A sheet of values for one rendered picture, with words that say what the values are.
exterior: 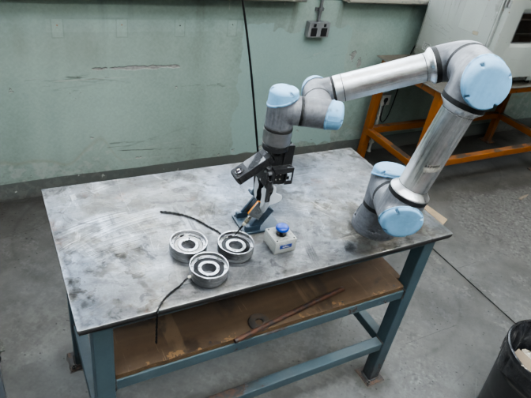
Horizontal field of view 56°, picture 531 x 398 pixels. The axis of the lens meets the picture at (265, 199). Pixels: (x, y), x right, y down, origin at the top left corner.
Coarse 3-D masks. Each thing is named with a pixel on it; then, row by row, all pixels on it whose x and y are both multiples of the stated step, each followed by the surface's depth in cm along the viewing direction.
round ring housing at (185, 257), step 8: (176, 232) 140; (184, 232) 142; (192, 232) 142; (200, 232) 142; (184, 240) 140; (192, 240) 140; (184, 248) 137; (192, 248) 142; (176, 256) 135; (184, 256) 134; (192, 256) 135
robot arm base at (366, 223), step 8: (360, 208) 159; (368, 208) 155; (352, 216) 163; (360, 216) 158; (368, 216) 156; (376, 216) 155; (352, 224) 162; (360, 224) 158; (368, 224) 156; (376, 224) 156; (360, 232) 158; (368, 232) 156; (376, 232) 156; (384, 232) 156; (376, 240) 157; (384, 240) 157
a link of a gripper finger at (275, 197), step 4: (264, 188) 135; (264, 192) 135; (264, 196) 136; (272, 196) 137; (276, 196) 138; (280, 196) 139; (264, 200) 136; (272, 200) 138; (276, 200) 139; (280, 200) 139; (260, 204) 139; (264, 204) 137; (268, 204) 137; (272, 204) 139; (260, 208) 140; (264, 208) 138
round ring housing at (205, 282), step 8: (200, 256) 135; (208, 256) 136; (216, 256) 136; (192, 264) 132; (200, 264) 133; (208, 264) 134; (216, 264) 134; (224, 264) 134; (192, 272) 128; (216, 272) 131; (224, 272) 130; (200, 280) 128; (208, 280) 127; (216, 280) 128
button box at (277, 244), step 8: (272, 232) 146; (288, 232) 147; (264, 240) 149; (272, 240) 144; (280, 240) 143; (288, 240) 144; (296, 240) 145; (272, 248) 145; (280, 248) 144; (288, 248) 146
